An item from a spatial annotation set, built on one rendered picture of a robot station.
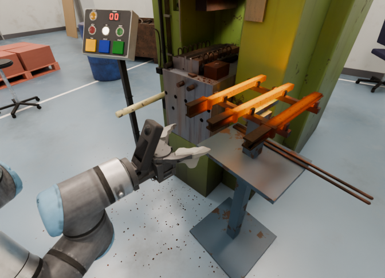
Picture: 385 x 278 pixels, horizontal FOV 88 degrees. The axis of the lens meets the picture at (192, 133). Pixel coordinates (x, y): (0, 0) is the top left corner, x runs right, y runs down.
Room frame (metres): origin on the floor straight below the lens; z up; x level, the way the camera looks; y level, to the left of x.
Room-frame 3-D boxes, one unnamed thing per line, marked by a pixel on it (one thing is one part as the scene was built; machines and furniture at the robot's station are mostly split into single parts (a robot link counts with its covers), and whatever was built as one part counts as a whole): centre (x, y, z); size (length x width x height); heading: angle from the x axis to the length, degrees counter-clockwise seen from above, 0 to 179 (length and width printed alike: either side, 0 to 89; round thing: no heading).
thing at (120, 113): (1.31, 0.36, 0.62); 0.44 x 0.05 x 0.05; 138
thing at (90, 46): (1.37, 0.65, 1.01); 0.07 x 0.05 x 0.07; 73
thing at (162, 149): (0.36, 0.11, 0.96); 0.12 x 0.08 x 0.09; 130
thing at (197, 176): (1.28, -0.15, 0.23); 0.56 x 0.38 x 0.47; 138
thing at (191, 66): (1.31, -0.10, 0.96); 0.42 x 0.20 x 0.09; 138
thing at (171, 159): (0.36, 0.04, 0.98); 0.09 x 0.05 x 0.02; 94
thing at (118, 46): (1.31, 0.46, 1.01); 0.07 x 0.05 x 0.07; 73
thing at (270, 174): (0.66, -0.26, 0.71); 0.40 x 0.30 x 0.02; 41
